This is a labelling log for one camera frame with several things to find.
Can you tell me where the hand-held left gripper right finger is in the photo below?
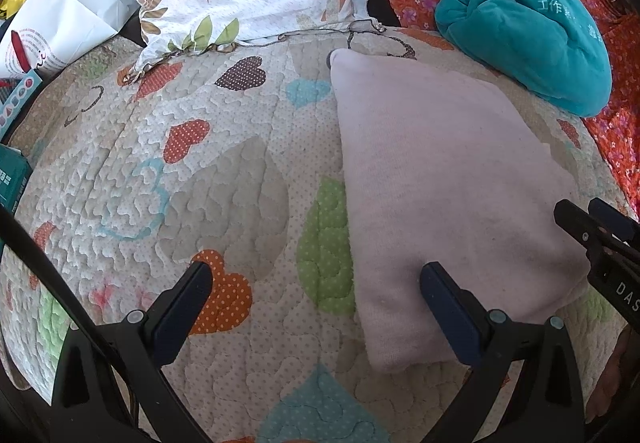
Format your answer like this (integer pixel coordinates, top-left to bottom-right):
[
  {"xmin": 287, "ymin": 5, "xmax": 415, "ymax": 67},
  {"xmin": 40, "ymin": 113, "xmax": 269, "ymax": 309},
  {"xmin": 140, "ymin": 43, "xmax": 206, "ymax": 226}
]
[{"xmin": 419, "ymin": 261, "xmax": 586, "ymax": 443}]

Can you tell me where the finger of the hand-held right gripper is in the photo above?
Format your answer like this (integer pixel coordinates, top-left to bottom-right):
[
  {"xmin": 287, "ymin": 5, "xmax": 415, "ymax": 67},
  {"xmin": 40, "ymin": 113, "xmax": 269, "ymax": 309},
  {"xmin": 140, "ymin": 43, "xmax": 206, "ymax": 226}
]
[
  {"xmin": 554, "ymin": 199, "xmax": 608, "ymax": 249},
  {"xmin": 587, "ymin": 197, "xmax": 640, "ymax": 249}
]

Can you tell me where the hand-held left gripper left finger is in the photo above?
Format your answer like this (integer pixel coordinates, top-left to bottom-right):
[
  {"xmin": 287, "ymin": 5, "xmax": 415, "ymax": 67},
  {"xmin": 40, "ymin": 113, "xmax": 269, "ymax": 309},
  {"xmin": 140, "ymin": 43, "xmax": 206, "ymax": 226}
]
[{"xmin": 50, "ymin": 261, "xmax": 215, "ymax": 443}]

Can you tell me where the pink floral zip jacket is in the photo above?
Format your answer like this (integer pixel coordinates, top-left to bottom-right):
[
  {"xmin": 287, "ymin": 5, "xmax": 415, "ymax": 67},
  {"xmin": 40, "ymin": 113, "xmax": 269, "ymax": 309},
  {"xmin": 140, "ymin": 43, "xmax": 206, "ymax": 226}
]
[{"xmin": 327, "ymin": 48, "xmax": 593, "ymax": 374}]

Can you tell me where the person's right hand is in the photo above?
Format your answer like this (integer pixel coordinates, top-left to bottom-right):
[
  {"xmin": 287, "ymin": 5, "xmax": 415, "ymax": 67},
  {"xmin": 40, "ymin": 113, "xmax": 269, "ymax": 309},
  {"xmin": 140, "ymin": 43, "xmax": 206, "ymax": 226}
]
[{"xmin": 585, "ymin": 325, "xmax": 633, "ymax": 426}]

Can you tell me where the heart pattern quilt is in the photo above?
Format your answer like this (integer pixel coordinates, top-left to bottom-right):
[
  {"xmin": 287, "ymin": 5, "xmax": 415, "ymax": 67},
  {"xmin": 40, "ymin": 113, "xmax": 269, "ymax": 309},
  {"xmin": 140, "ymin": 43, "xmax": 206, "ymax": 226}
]
[{"xmin": 0, "ymin": 26, "xmax": 636, "ymax": 443}]

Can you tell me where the teal plush cushion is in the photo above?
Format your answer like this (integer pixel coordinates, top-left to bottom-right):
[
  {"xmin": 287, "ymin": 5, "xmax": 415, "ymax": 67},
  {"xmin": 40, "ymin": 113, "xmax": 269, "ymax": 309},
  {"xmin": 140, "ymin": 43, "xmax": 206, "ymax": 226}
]
[{"xmin": 434, "ymin": 0, "xmax": 613, "ymax": 118}]

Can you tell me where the green cardboard box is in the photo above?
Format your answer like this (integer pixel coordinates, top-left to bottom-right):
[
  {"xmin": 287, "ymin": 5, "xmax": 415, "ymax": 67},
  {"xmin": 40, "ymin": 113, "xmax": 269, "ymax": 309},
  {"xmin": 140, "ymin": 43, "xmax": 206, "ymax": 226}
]
[{"xmin": 0, "ymin": 143, "xmax": 33, "ymax": 219}]

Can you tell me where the long colourful printed box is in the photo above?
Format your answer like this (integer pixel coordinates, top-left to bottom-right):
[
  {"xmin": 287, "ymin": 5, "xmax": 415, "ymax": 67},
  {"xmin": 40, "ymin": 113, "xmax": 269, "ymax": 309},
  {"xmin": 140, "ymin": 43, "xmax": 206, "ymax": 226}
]
[{"xmin": 0, "ymin": 73, "xmax": 43, "ymax": 139}]

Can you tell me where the white paper bag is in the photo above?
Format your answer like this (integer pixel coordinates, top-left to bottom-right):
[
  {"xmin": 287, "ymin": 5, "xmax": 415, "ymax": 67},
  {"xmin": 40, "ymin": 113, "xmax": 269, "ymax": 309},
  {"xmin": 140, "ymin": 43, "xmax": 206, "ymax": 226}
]
[{"xmin": 0, "ymin": 0, "xmax": 138, "ymax": 79}]

